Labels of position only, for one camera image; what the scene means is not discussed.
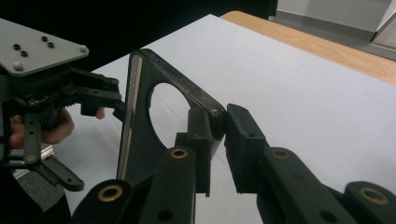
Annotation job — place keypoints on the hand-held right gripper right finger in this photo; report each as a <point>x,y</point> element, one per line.
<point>244,149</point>

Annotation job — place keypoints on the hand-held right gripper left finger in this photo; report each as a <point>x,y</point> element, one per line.
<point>199,155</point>

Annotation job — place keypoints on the dark translucent phone case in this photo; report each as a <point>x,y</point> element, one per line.
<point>137,140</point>

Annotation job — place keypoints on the grey speckled slab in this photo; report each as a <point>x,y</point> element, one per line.
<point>40,189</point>

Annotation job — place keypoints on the silver metal bar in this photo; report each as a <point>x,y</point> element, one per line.
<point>46,154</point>

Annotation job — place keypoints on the white table cover sheet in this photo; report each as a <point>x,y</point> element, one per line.
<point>295,93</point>

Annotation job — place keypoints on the black curtain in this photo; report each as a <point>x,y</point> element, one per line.
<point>140,21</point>

